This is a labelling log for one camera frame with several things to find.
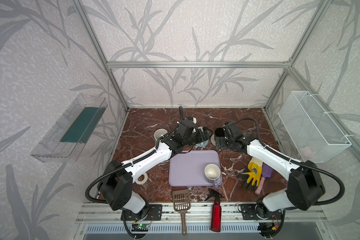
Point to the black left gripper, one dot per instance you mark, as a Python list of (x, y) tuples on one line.
[(196, 137)]

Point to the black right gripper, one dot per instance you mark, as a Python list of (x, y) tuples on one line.
[(220, 142)]

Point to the white and blue mug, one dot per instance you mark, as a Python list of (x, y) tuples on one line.
[(203, 131)]

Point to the black mug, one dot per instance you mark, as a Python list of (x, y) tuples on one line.
[(219, 133)]

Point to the white speckled mug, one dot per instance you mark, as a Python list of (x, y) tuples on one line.
[(159, 133)]

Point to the white and lilac mug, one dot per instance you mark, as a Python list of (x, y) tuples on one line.
[(213, 173)]

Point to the blue grey woven coaster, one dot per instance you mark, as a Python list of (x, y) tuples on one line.
[(202, 144)]

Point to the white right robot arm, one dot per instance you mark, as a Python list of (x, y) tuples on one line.
[(305, 186)]

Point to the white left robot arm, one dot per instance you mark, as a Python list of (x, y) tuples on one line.
[(115, 186)]

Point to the multicolour woven coaster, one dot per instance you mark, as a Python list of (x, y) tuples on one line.
[(213, 141)]

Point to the lilac plastic tray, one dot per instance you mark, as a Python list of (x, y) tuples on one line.
[(188, 169)]

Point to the yellow black work glove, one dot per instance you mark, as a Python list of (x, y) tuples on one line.
[(251, 175)]

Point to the white tape roll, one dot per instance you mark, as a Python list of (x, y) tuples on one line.
[(142, 179)]

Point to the brown litter scoop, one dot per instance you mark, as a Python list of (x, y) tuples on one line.
[(181, 204)]

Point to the pink item in basket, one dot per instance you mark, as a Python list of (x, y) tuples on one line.
[(306, 152)]

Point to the red spray bottle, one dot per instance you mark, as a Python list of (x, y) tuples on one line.
[(216, 210)]

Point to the green circuit board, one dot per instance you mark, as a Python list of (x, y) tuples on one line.
[(136, 227)]

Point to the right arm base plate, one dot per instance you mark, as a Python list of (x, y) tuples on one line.
[(258, 212)]

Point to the white wire wall basket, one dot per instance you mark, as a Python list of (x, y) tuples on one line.
[(310, 125)]

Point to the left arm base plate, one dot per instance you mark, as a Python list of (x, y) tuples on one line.
[(151, 212)]

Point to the clear plastic wall shelf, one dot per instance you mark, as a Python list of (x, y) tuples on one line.
[(67, 138)]

